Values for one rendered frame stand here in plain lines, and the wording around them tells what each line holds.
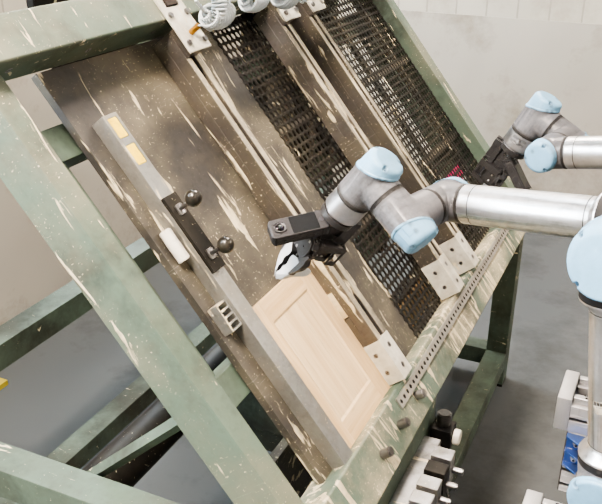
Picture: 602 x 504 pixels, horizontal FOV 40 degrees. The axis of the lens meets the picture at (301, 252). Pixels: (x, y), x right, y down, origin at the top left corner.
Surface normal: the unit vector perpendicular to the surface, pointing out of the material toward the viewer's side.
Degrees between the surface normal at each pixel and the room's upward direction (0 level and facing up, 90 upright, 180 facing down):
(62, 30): 51
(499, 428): 0
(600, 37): 90
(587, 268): 82
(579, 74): 90
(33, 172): 90
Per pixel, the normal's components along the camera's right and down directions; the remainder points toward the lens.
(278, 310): 0.71, -0.43
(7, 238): 0.90, 0.18
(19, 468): 0.00, -0.91
